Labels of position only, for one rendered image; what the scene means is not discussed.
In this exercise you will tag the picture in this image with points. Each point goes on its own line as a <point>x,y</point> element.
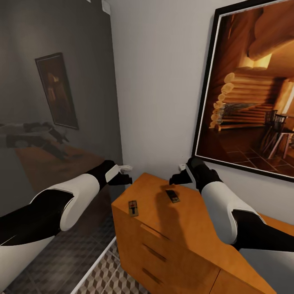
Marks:
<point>246,113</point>

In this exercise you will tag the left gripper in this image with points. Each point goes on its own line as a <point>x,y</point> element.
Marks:
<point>123,180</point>

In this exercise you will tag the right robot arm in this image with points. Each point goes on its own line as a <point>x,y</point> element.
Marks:
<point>268,250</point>

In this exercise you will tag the shower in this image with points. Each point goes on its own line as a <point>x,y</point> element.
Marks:
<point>90,270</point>

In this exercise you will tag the mousetrap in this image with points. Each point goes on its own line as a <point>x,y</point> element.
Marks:
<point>133,209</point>
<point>172,195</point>

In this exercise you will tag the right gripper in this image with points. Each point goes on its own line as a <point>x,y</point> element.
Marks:
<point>179,179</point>

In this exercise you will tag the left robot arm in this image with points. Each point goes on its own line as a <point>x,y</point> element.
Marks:
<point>26,231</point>

